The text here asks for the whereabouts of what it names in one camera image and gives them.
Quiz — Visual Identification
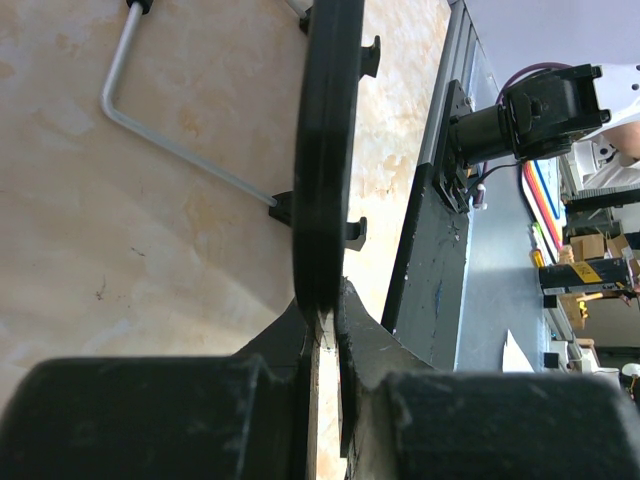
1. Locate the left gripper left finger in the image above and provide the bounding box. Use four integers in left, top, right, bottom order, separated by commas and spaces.
199, 302, 318, 479

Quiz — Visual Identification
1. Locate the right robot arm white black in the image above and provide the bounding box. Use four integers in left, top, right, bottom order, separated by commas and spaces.
444, 64, 639, 172

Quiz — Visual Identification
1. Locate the yellow black box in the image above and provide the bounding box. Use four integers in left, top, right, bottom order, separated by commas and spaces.
537, 258, 639, 295

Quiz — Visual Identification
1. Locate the metal whiteboard stand wire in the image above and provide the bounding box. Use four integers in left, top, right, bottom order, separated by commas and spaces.
99, 0, 311, 209

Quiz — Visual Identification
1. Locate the aluminium rail frame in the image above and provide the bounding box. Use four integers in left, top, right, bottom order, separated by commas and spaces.
417, 0, 501, 166

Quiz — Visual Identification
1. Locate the black framed whiteboard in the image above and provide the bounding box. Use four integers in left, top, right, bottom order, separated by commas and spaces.
292, 1, 365, 323

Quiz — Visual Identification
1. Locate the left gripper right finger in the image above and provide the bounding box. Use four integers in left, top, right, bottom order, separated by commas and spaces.
337, 279, 440, 479

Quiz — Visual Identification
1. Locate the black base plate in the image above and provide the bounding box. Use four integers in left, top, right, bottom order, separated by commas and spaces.
381, 163, 469, 371

